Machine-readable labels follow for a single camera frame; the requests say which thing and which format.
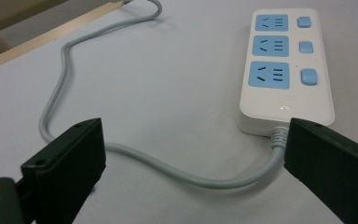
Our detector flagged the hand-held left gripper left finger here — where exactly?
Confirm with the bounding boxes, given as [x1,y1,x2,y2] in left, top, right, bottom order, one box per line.
[21,117,107,224]

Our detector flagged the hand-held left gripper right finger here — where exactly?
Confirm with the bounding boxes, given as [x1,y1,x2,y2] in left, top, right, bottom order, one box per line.
[283,117,358,224]

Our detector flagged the white power strip blue sockets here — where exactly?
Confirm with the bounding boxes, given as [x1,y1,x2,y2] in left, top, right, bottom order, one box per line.
[237,7,336,138]

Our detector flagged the grey power strip cable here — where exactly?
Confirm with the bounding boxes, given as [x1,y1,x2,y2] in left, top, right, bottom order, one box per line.
[38,0,290,190]

